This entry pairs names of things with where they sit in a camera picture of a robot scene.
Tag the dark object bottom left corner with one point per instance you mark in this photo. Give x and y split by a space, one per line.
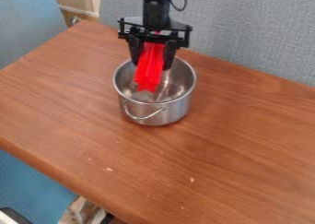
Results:
12 217

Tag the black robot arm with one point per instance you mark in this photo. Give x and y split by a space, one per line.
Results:
155 27

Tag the wooden table leg frame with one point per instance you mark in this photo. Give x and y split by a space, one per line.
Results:
81 212

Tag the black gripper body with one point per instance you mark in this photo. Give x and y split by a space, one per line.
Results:
131 28

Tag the red plastic cross-shaped bar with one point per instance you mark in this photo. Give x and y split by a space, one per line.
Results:
149 67

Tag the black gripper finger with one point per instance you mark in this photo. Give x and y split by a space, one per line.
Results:
135 44
169 51

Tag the stainless steel pot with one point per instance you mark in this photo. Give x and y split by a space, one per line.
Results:
167 104

